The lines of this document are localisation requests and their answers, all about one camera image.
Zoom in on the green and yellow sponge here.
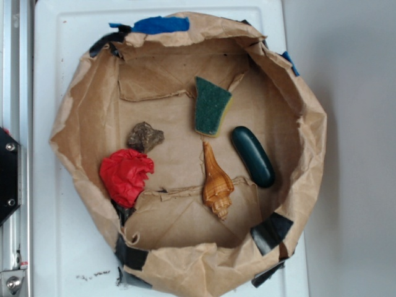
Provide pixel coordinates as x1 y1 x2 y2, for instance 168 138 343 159
194 77 232 137

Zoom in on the dark green oval soap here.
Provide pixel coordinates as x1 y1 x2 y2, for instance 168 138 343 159
231 126 275 188

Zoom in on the brown paper bag basin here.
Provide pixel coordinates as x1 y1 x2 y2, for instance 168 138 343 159
50 12 327 296

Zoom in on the black mounting plate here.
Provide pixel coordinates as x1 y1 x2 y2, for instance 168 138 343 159
0 127 21 226

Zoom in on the brown rough rock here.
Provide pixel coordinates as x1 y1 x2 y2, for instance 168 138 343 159
126 122 165 153

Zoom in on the crumpled red paper ball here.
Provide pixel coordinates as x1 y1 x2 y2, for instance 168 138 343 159
99 148 154 209

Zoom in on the orange spiral seashell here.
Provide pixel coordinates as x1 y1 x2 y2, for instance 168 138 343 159
203 141 235 220

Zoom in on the aluminium frame rail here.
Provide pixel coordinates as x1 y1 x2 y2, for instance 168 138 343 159
1 1 35 296

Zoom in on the silver corner bracket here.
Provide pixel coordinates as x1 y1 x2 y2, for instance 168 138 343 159
1 270 26 297

